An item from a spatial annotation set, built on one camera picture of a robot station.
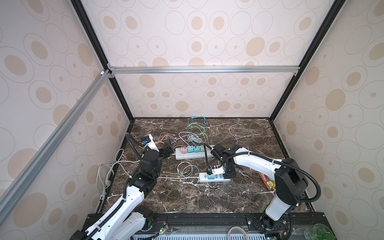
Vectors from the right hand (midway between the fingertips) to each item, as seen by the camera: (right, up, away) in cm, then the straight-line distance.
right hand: (228, 170), depth 87 cm
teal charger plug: (-18, +12, +7) cm, 23 cm away
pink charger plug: (-26, +11, +6) cm, 29 cm away
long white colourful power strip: (-29, +7, +8) cm, 31 cm away
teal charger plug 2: (-10, -1, -7) cm, 13 cm away
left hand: (-34, +19, -12) cm, 41 cm away
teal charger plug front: (-22, +12, +8) cm, 26 cm away
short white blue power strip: (-14, -4, -1) cm, 15 cm away
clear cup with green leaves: (+37, -23, -19) cm, 48 cm away
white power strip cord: (-74, -12, -1) cm, 75 cm away
